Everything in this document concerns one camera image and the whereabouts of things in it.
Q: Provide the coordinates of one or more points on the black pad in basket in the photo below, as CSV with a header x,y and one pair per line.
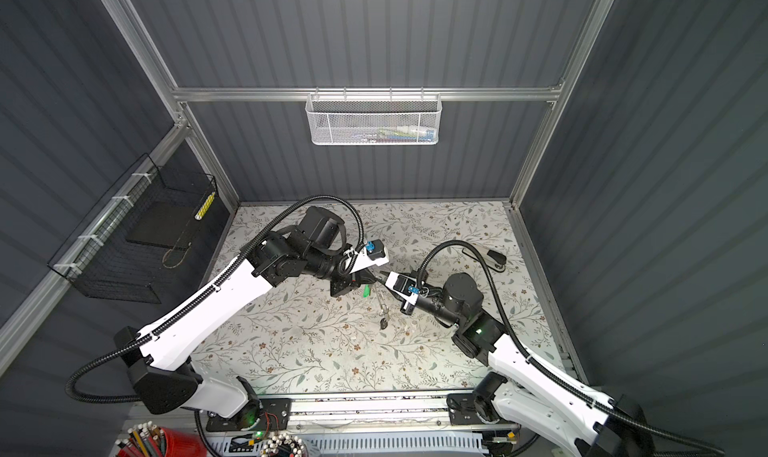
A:
x,y
165,225

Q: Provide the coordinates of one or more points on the red round object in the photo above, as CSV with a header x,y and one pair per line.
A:
x,y
150,440

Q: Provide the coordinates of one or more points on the yellow marker pen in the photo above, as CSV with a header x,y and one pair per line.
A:
x,y
205,206

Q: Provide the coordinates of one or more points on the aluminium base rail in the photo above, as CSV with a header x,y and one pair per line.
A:
x,y
378,411

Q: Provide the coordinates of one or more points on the white wire mesh basket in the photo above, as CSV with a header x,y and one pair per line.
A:
x,y
376,122

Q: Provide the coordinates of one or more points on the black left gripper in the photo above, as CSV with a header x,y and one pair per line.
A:
x,y
353,281

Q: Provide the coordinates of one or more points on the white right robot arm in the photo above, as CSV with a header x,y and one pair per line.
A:
x,y
518,387

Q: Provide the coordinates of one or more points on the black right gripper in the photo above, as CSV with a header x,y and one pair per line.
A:
x,y
407,311

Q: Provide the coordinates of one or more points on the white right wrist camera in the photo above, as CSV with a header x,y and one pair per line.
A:
x,y
401,285

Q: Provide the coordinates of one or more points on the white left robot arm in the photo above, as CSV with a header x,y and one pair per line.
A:
x,y
161,371

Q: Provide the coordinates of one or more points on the black wire basket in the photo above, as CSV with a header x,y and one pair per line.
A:
x,y
97,261

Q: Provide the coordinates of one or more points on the white perforated cable tray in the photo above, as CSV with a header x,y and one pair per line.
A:
x,y
411,443

